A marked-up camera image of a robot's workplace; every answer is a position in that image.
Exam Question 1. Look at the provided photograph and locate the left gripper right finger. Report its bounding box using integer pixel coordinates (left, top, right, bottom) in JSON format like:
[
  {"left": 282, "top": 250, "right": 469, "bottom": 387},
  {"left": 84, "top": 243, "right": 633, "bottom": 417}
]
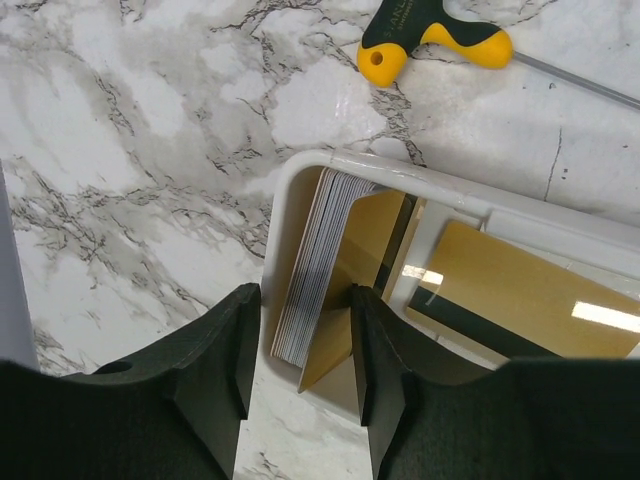
[{"left": 349, "top": 283, "right": 501, "bottom": 480}]

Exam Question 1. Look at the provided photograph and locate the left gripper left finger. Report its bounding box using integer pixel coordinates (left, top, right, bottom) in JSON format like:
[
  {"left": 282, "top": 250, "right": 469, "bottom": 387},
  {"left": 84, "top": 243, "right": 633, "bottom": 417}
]
[{"left": 64, "top": 282, "right": 262, "bottom": 480}]

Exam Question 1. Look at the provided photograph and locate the gold card with stripe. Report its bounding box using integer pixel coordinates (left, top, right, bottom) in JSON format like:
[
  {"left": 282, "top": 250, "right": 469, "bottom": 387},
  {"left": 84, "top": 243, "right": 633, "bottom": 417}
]
[{"left": 298, "top": 190, "right": 411, "bottom": 393}]

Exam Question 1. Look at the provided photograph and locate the white rectangular tray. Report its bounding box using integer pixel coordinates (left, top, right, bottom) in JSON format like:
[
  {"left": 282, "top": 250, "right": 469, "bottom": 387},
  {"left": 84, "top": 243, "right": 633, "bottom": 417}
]
[{"left": 261, "top": 150, "right": 639, "bottom": 419}]

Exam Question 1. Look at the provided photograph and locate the gold card lying in tray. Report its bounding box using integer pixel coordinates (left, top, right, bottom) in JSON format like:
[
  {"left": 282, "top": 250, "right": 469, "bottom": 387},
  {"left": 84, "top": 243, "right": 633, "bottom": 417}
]
[{"left": 407, "top": 221, "right": 639, "bottom": 358}]

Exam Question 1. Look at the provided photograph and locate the stack of cards in tray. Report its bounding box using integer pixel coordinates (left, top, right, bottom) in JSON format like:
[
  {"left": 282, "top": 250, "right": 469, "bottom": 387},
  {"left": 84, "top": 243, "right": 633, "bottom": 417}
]
[{"left": 271, "top": 168, "right": 381, "bottom": 367}]

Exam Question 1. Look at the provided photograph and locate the yellow black handled screwdriver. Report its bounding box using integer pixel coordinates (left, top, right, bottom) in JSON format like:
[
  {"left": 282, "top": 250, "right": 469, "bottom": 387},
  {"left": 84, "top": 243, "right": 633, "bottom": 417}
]
[{"left": 356, "top": 0, "right": 640, "bottom": 109}]

